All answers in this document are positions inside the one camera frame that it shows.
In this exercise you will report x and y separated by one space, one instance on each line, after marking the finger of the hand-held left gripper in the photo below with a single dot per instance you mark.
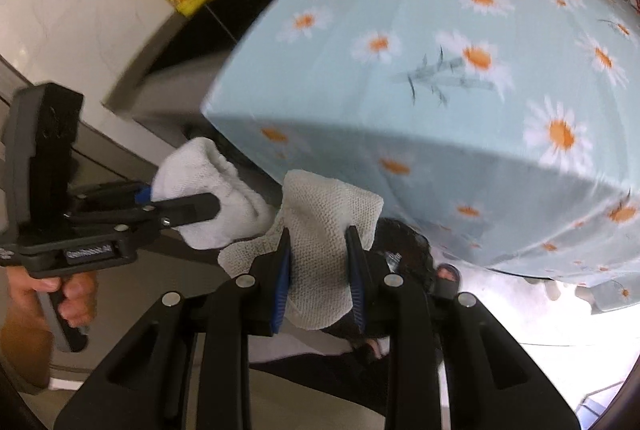
142 196
190 210

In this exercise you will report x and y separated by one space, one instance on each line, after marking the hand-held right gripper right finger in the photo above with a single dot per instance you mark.
356 282

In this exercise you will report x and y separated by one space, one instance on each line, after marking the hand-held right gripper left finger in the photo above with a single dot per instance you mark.
281 282

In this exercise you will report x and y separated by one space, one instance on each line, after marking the white cloth towel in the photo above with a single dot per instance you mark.
320 210

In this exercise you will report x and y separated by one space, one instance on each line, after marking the person's left forearm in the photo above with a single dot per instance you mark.
22 350

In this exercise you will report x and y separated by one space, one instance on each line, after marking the person's left hand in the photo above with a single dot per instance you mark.
77 300

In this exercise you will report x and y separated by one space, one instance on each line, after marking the person's slippered foot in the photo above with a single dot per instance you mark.
447 277
370 350

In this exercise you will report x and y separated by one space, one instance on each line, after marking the black low cabinet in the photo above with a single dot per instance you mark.
200 39

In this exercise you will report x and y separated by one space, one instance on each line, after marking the daisy print tablecloth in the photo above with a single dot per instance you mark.
400 109

